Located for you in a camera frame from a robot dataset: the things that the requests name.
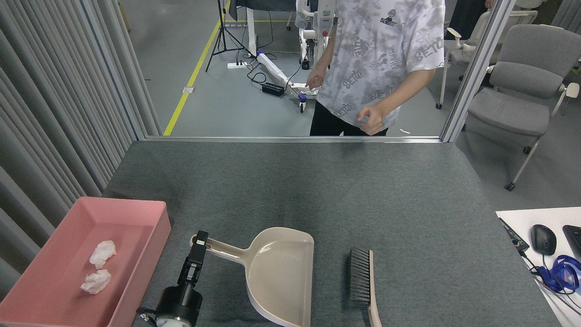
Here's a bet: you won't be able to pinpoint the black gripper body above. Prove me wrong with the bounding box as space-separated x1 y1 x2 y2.
156 284 203 324

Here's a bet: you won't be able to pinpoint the white tissue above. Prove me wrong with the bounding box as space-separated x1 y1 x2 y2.
80 269 112 295
89 240 117 270

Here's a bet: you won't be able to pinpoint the beige plastic dustpan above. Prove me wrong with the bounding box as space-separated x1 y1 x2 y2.
190 227 315 327

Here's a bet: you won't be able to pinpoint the beige hand brush black bristles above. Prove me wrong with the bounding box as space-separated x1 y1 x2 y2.
349 248 383 327

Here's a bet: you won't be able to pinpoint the pink plastic bin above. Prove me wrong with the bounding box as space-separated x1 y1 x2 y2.
0 196 172 327

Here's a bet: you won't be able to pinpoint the person's right hand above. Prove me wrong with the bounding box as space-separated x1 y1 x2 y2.
306 68 325 90

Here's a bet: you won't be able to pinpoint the person's left hand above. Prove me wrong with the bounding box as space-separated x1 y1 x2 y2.
357 106 387 136

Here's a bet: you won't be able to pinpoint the white stand on wheels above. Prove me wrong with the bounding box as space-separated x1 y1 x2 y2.
256 0 339 113

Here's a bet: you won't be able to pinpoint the grey pleated curtain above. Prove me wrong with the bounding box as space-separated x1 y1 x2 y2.
0 0 162 300

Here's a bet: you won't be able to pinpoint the black tripod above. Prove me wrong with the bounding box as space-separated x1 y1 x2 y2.
205 0 252 73

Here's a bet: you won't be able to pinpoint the white-legged desk dark cloth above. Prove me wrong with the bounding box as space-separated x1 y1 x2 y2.
227 0 300 57

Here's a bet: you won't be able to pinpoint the person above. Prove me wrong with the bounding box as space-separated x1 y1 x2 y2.
306 0 446 137

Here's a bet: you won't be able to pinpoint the small black device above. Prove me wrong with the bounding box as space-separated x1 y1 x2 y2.
498 218 530 253

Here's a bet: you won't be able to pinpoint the white side desk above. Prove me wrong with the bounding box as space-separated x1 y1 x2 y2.
496 207 581 327

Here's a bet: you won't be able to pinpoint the grey padded chair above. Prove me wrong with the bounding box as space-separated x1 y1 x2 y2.
468 24 581 191

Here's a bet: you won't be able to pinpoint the black computer mouse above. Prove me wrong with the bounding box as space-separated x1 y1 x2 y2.
530 224 557 256

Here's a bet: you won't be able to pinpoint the black keyboard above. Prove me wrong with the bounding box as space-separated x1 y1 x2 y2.
562 224 581 262

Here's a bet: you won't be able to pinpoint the silver table edge rail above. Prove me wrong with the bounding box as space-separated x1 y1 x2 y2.
144 135 443 144

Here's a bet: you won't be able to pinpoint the grey chair white frame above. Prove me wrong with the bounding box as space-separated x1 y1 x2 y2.
436 11 538 109

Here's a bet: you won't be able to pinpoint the blue lanyard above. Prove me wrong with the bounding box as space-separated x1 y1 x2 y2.
538 255 581 292

